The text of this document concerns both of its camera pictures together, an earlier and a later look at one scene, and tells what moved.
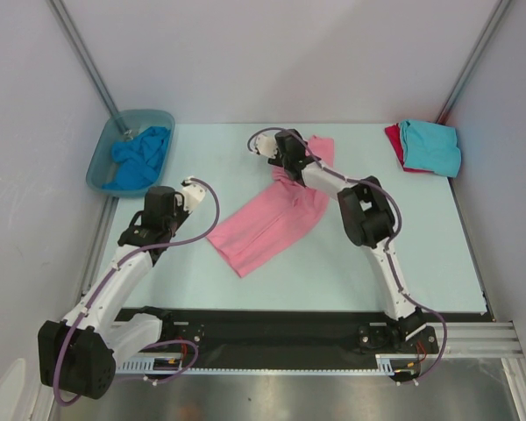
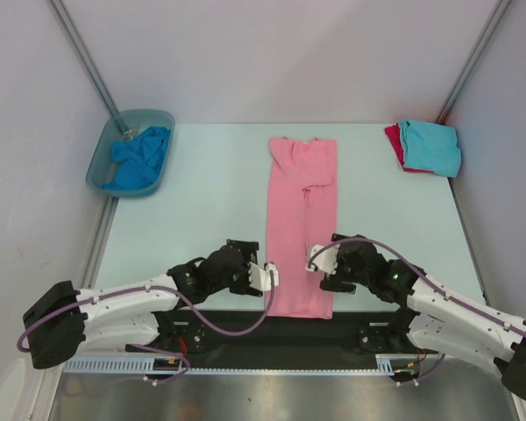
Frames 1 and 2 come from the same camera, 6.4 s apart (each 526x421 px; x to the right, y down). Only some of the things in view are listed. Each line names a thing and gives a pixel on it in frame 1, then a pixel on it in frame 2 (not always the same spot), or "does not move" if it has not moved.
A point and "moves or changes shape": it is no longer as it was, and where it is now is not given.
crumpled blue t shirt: x=138 y=159 does not move
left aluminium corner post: x=83 y=53 does not move
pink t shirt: x=282 y=215 moves or changes shape
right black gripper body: x=279 y=158 -> x=342 y=264
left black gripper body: x=175 y=220 -> x=238 y=281
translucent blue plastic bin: x=132 y=152 does not move
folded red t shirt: x=394 y=136 does not move
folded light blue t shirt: x=430 y=146 does not move
